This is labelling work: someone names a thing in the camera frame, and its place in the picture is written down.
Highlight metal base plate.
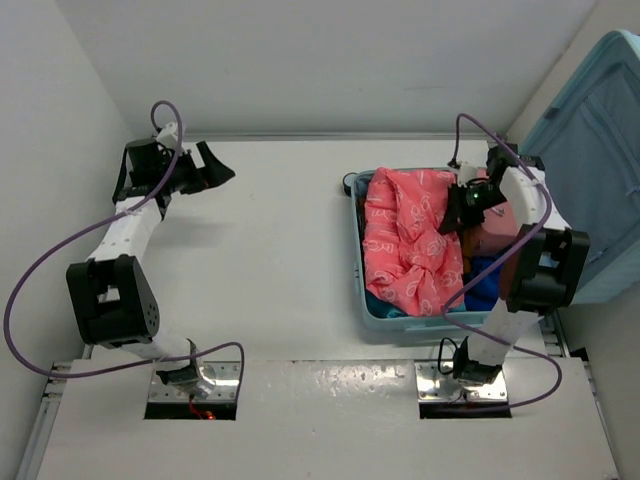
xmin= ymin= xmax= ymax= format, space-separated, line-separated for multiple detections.
xmin=148 ymin=361 xmax=240 ymax=404
xmin=414 ymin=360 xmax=509 ymax=406

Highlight royal blue shirt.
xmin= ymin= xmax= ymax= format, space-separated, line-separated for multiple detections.
xmin=464 ymin=254 xmax=502 ymax=312

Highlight light blue suitcase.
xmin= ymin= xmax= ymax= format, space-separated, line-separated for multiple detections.
xmin=343 ymin=30 xmax=639 ymax=332

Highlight brown shorts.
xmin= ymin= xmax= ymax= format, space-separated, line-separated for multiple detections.
xmin=460 ymin=226 xmax=484 ymax=259

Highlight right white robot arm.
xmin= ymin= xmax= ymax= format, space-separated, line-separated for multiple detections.
xmin=439 ymin=143 xmax=591 ymax=386

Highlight pink case with handle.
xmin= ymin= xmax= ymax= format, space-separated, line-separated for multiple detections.
xmin=469 ymin=168 xmax=518 ymax=256

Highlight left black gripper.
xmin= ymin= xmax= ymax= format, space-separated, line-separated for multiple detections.
xmin=157 ymin=141 xmax=234 ymax=194

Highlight light blue shirt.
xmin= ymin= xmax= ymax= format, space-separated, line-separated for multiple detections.
xmin=365 ymin=291 xmax=405 ymax=319

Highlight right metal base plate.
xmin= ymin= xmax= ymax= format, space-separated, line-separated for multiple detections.
xmin=414 ymin=360 xmax=509 ymax=406

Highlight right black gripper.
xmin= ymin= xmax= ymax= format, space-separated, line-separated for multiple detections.
xmin=441 ymin=183 xmax=508 ymax=237

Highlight pink patterned scarf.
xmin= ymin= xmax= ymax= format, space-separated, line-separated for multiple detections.
xmin=362 ymin=167 xmax=463 ymax=317

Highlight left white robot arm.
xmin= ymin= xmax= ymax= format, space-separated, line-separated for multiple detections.
xmin=66 ymin=122 xmax=235 ymax=398

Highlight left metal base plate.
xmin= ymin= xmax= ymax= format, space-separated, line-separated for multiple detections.
xmin=148 ymin=361 xmax=240 ymax=404

